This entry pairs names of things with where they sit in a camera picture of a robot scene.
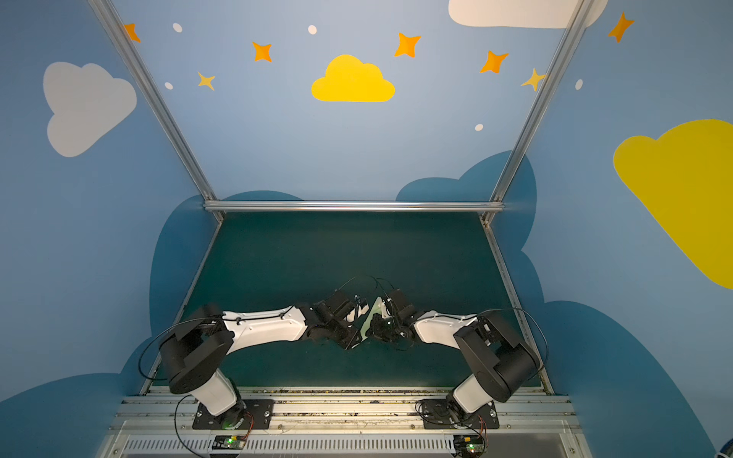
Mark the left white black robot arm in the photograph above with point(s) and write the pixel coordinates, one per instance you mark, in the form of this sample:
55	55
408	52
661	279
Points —
193	351

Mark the aluminium corner post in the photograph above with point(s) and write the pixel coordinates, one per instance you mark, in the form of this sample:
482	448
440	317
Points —
108	17
564	53

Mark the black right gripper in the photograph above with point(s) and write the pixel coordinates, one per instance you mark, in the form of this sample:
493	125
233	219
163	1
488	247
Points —
387	317

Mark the light green paper sheet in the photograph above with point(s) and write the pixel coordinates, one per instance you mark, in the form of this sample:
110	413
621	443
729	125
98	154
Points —
378	309

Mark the floor rail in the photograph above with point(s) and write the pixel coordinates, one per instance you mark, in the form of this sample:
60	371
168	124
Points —
179	258
525	322

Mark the aluminium left corner post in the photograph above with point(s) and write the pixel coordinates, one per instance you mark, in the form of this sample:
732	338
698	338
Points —
108	17

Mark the aluminium back frame rail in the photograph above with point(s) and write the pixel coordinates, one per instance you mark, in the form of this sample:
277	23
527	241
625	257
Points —
242	206

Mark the right side floor rail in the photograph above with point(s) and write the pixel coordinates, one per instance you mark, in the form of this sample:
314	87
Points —
525	322

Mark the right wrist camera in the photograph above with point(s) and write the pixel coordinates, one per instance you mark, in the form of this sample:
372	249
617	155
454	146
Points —
399	306

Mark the right green circuit board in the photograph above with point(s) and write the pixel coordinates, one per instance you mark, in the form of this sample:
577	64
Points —
468	446

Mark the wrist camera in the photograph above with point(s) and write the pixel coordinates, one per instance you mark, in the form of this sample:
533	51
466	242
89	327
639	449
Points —
339	305
399	306

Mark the left green circuit board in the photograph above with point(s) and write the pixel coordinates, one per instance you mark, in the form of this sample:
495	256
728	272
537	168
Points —
229	442

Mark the aluminium right corner post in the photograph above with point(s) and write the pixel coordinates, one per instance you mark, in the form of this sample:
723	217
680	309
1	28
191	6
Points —
564	53

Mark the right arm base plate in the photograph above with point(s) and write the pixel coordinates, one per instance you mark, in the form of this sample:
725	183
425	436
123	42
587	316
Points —
445	414

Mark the aluminium front rail platform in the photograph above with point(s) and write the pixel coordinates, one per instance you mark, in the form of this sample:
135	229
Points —
344	422

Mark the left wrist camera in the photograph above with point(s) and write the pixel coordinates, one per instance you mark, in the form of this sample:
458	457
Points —
339	305

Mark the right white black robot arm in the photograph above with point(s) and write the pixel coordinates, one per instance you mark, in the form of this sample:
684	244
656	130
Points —
500	361

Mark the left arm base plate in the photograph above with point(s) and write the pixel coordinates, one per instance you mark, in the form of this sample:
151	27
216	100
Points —
245	415

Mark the left side floor rail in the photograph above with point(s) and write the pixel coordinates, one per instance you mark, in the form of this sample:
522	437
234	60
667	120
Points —
179	258

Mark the green circuit board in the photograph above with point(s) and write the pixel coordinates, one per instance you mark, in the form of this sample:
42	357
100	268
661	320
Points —
468	446
229	442

